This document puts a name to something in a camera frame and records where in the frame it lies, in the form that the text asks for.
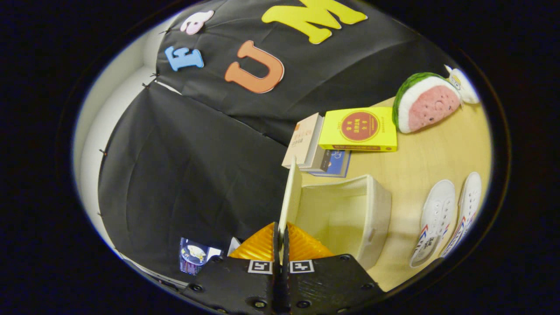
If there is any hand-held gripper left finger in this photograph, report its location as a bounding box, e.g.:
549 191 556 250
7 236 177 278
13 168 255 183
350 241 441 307
182 222 280 315

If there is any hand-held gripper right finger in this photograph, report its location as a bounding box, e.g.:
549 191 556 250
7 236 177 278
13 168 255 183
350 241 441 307
282 222 385 315

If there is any beige fabric storage box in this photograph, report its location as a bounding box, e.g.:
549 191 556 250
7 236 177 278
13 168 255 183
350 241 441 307
278 157 392 271

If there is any white canvas shoe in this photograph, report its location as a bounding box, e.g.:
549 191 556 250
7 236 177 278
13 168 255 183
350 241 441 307
409 179 456 269
440 171 483 259

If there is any dark printed package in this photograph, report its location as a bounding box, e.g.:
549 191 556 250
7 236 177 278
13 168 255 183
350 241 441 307
178 237 223 276

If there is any blue book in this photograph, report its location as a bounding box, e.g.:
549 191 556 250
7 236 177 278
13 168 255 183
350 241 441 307
308 150 352 178

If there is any dark grey book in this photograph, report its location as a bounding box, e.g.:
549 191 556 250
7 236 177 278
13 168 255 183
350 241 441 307
301 149 333 172

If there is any beige book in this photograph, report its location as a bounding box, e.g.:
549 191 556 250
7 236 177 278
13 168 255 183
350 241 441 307
281 112 325 169

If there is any yellow book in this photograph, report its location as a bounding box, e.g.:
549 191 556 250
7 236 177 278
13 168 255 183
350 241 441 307
318 107 398 153

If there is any watermelon slice plush toy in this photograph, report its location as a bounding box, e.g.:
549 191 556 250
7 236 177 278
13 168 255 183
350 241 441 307
392 72 463 134

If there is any white plush toy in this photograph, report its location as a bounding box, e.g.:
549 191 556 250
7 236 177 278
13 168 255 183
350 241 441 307
444 65 480 105

